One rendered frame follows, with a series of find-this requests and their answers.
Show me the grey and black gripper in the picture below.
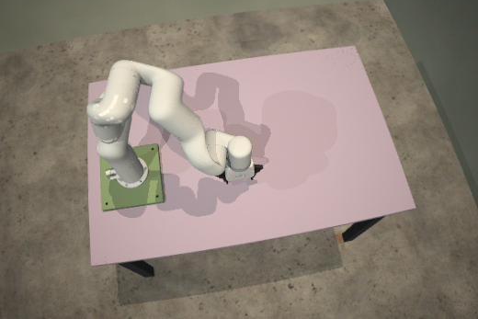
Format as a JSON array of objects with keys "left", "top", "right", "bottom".
[{"left": 216, "top": 157, "right": 263, "bottom": 184}]

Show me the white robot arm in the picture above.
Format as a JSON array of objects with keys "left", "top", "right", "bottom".
[{"left": 86, "top": 60, "right": 252, "bottom": 188}]

